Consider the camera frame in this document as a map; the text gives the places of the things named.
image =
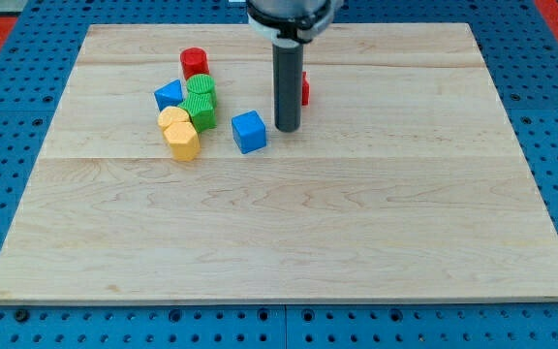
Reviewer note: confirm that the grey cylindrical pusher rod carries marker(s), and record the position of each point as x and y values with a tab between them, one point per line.
287	87

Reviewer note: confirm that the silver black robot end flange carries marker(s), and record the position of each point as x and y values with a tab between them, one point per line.
291	23

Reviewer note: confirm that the blue cube block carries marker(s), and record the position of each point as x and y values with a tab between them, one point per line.
249	132

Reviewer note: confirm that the red block behind rod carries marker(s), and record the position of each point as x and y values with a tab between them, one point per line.
305	90

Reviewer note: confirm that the green cylinder block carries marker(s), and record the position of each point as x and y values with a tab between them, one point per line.
202	84

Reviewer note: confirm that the red cylinder block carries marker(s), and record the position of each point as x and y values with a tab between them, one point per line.
193	62

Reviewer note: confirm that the green star block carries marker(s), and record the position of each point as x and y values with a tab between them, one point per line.
201	111

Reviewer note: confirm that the blue triangle block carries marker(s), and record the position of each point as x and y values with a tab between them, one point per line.
169	95

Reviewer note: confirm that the yellow heart block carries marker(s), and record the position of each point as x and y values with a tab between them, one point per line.
170	115

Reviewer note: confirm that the yellow hexagon block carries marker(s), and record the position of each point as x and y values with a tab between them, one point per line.
183	140

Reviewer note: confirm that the wooden board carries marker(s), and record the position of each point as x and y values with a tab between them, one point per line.
405	182

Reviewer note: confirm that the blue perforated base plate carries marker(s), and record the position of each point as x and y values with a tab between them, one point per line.
516	39

